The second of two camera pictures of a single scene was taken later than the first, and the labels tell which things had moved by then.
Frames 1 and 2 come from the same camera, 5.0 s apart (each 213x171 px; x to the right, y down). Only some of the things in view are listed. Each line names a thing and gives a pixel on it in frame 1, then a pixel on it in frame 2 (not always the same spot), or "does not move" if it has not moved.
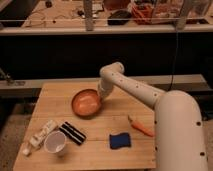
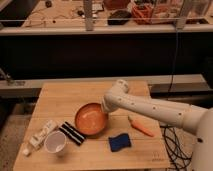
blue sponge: (119, 141) does not move
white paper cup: (55, 142) does not move
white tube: (40, 136) does not move
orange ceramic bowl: (86, 103) → (91, 119)
